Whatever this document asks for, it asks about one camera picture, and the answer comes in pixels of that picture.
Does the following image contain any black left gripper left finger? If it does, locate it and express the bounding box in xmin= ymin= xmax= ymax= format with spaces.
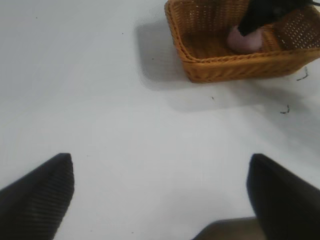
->
xmin=0 ymin=152 xmax=75 ymax=240

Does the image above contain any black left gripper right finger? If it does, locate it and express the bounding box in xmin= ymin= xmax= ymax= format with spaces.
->
xmin=246 ymin=153 xmax=320 ymax=240

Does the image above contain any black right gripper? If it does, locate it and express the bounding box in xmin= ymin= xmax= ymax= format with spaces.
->
xmin=238 ymin=0 xmax=316 ymax=36

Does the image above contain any pink toy peach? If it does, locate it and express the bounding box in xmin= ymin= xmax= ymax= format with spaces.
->
xmin=227 ymin=26 xmax=264 ymax=54

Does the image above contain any brown woven wicker basket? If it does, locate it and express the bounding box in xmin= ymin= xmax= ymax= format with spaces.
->
xmin=164 ymin=0 xmax=320 ymax=84

